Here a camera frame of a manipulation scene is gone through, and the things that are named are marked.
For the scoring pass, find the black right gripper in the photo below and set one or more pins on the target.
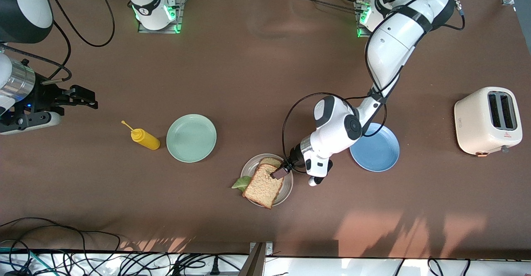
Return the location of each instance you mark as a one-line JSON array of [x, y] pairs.
[[42, 95]]

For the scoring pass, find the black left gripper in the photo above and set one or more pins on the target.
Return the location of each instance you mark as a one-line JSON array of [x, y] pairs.
[[295, 156]]

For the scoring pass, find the brown bread slice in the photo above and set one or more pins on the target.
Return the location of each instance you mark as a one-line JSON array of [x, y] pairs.
[[261, 186], [269, 161]]

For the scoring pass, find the green lettuce leaf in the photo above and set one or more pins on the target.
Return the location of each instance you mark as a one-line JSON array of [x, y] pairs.
[[242, 182]]

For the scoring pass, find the yellow mustard squeeze bottle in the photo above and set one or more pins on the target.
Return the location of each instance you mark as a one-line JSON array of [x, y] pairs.
[[145, 139]]

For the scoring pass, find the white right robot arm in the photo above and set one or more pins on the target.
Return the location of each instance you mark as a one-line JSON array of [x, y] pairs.
[[151, 6]]

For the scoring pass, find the beige plate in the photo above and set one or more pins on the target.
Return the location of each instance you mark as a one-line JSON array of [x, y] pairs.
[[251, 166]]

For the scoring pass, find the pale green plate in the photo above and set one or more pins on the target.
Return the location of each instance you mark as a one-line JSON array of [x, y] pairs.
[[191, 138]]

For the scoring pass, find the blue plate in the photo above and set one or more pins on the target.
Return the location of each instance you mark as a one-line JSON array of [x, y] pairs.
[[379, 153]]

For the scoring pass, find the black power plug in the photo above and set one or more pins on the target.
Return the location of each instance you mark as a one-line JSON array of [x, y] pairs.
[[215, 267]]

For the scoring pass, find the white toaster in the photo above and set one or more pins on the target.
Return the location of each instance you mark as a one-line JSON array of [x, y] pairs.
[[473, 122]]

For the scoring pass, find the aluminium table edge post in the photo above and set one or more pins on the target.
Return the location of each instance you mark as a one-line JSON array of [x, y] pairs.
[[255, 263]]

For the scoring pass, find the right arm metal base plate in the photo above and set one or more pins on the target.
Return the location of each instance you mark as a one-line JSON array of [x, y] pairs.
[[180, 14]]

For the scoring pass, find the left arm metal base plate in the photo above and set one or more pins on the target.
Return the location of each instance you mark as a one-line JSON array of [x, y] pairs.
[[359, 10]]

